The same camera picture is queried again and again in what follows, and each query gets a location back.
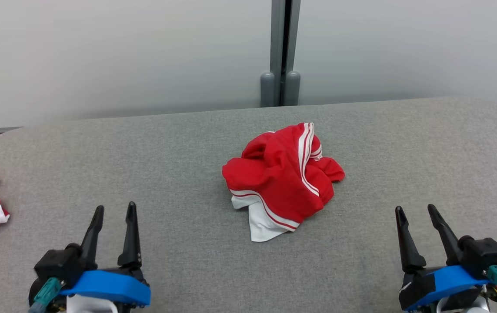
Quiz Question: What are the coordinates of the red Bulls basketball jersey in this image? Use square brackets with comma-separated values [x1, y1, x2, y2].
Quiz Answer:
[222, 122, 346, 243]

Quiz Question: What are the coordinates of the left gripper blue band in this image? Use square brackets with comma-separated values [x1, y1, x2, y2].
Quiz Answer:
[59, 201, 151, 313]

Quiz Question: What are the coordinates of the grey cylindrical post foot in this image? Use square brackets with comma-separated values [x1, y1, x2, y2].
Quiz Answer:
[284, 70, 301, 106]
[260, 72, 276, 108]

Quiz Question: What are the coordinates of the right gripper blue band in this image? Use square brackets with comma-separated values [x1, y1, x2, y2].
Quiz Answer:
[395, 204, 490, 313]

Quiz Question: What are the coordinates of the grey vertical wall post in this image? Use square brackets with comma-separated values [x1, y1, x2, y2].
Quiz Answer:
[270, 0, 302, 107]

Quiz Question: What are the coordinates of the teal left camera cable plug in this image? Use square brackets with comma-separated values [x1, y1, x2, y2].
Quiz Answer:
[28, 278, 63, 313]

